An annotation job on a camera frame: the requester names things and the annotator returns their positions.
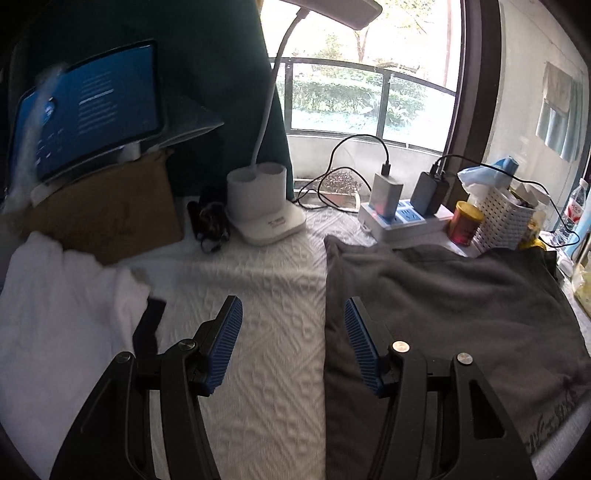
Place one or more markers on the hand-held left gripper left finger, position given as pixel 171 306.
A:
pixel 224 344

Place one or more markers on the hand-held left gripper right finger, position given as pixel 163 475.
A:
pixel 364 346

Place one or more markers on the dark grey t-shirt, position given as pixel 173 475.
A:
pixel 443 304

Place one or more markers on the white textured tablecloth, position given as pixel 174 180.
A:
pixel 272 300

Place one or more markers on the white power strip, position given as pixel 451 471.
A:
pixel 383 228

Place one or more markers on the white desk lamp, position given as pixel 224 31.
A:
pixel 268 221

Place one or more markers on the white charger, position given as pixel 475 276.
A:
pixel 385 194

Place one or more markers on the red and yellow can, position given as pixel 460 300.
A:
pixel 464 224

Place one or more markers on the black charger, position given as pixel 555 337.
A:
pixel 427 194

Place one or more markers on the white garment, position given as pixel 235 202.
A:
pixel 60 314

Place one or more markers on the brown cardboard box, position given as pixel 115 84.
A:
pixel 111 212

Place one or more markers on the white perforated basket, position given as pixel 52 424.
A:
pixel 501 217

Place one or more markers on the blue face mask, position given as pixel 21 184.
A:
pixel 480 177

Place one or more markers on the grey tablet stand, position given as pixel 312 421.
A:
pixel 194 122

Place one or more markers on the yellow tissue pack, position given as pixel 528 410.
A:
pixel 582 286

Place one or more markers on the balcony railing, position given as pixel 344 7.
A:
pixel 383 106

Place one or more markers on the red label water bottle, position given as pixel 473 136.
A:
pixel 575 207

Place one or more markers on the tablet with blue screen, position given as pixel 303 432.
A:
pixel 106 101

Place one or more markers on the teal curtain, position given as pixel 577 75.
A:
pixel 207 69

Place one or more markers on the clear plastic wrap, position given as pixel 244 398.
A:
pixel 34 120

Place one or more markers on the pale hanging cloth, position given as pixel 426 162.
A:
pixel 556 115

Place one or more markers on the dark window pillar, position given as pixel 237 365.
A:
pixel 480 69

